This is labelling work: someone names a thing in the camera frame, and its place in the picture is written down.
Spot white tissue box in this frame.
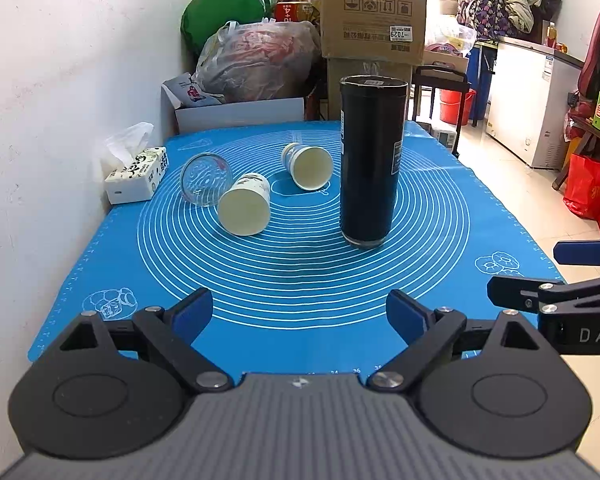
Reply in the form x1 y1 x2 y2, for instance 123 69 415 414
101 121 169 205

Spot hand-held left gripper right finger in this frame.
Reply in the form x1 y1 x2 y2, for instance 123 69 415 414
366 289 557 394

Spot floral fabric bag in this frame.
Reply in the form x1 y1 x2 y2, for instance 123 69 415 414
456 0 507 44

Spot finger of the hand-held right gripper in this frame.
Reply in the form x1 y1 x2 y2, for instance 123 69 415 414
553 234 600 267
486 274 600 322

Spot plain brown cardboard box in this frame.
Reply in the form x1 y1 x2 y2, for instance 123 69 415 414
326 56 415 122

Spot green plastic bag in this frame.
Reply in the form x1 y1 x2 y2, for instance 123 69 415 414
181 0 282 57

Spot white chest freezer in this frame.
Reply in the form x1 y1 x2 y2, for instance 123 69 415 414
484 37 586 170

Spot large brown cardboard box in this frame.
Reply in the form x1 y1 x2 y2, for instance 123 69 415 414
319 0 430 61

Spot wooden side table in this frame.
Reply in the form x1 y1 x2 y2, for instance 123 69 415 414
552 114 600 192

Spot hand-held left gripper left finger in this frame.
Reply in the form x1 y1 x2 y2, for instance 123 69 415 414
45 287 234 394

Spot large printed paper cup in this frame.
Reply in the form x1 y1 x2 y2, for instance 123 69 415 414
217 172 272 237

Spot red printed carton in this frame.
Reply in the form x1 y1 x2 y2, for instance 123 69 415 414
274 1 315 24

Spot small printed paper cup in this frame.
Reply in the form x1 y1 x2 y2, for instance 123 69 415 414
281 143 334 192

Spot white plastic bag yellow contents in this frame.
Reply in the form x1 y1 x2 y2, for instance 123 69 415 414
424 22 478 57

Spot clear glass cup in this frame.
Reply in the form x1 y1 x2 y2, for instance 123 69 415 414
180 153 233 207

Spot large red shopping bag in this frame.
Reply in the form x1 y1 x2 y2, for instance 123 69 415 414
563 153 600 219

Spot clear plastic bag red contents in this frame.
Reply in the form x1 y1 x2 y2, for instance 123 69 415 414
192 18 324 104

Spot red plastic bucket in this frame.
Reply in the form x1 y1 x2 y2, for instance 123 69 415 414
438 88 477 125

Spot blue silicone baking mat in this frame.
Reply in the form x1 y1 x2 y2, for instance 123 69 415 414
27 120 569 377

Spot white open cardboard box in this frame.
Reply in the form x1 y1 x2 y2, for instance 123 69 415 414
161 74 307 135

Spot pink flat box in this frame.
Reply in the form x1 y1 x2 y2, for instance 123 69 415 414
423 43 470 74

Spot tall black tumbler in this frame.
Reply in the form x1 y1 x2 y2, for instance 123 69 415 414
339 74 410 250

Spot black stool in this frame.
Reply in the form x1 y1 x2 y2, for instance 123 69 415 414
410 64 471 157

